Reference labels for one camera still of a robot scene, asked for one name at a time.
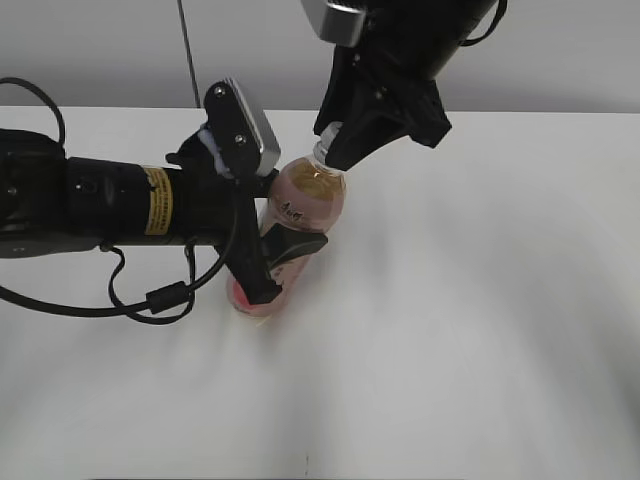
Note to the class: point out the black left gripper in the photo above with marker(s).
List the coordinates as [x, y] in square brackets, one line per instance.
[213, 208]

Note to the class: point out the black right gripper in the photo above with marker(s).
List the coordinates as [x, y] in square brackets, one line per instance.
[376, 103]

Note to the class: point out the pink peach tea bottle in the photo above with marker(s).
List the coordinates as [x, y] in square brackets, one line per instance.
[306, 197]

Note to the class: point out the white bottle cap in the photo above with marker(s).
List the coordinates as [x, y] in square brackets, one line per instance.
[329, 134]

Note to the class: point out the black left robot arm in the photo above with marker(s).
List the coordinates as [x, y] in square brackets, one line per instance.
[52, 203]

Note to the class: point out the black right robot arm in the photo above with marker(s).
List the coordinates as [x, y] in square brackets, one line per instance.
[387, 55]

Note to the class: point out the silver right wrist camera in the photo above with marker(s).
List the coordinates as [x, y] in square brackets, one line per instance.
[337, 22]

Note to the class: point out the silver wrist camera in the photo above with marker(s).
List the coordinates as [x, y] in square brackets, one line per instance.
[337, 22]
[237, 132]

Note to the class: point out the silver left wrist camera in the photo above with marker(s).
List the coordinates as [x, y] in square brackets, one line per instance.
[237, 132]

